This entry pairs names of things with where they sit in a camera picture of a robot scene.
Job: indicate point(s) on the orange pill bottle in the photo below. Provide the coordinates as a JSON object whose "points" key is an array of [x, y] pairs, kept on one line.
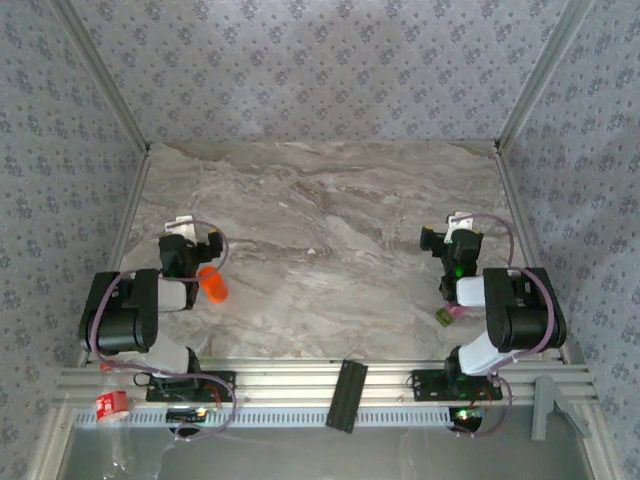
{"points": [[216, 287]]}

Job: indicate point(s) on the pink and green pill organizer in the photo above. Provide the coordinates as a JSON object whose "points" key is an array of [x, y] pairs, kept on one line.
{"points": [[444, 317]]}

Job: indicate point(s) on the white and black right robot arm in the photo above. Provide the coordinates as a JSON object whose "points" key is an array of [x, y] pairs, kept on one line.
{"points": [[525, 320]]}

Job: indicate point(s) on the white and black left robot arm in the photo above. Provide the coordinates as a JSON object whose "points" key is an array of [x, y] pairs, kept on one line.
{"points": [[120, 320]]}

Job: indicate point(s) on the right circuit board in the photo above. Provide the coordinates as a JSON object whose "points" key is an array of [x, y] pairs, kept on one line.
{"points": [[465, 415]]}

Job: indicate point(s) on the circuit board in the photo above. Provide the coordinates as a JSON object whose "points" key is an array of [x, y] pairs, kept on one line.
{"points": [[185, 415], [465, 415]]}

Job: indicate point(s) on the left circuit board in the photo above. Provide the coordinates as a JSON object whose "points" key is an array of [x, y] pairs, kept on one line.
{"points": [[185, 415]]}

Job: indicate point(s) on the clear bottle with red label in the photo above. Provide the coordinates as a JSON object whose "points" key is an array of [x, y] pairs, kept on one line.
{"points": [[111, 405]]}

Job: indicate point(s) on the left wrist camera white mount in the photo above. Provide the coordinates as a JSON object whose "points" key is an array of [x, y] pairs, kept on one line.
{"points": [[181, 227]]}

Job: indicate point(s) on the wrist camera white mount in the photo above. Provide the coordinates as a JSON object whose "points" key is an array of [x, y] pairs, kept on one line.
{"points": [[181, 227], [460, 222]]}

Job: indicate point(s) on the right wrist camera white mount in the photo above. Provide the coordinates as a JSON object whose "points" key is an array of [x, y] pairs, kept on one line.
{"points": [[460, 222]]}

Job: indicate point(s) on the aluminium side rail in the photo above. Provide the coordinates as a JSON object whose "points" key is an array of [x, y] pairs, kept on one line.
{"points": [[127, 215], [520, 215]]}

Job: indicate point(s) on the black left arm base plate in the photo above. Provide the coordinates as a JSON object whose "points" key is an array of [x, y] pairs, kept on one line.
{"points": [[222, 380]]}

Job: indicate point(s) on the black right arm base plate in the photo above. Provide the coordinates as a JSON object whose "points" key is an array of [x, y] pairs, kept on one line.
{"points": [[425, 385]]}

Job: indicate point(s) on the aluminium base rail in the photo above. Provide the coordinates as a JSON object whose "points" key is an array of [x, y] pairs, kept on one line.
{"points": [[300, 385]]}

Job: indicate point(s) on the grey angle bracket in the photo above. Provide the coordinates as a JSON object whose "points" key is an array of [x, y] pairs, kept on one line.
{"points": [[542, 405]]}

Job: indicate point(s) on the black rail bracket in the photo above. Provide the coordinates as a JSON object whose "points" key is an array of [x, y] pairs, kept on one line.
{"points": [[346, 395]]}

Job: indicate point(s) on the aluminium corner post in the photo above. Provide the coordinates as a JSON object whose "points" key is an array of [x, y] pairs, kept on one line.
{"points": [[100, 80], [545, 75]]}

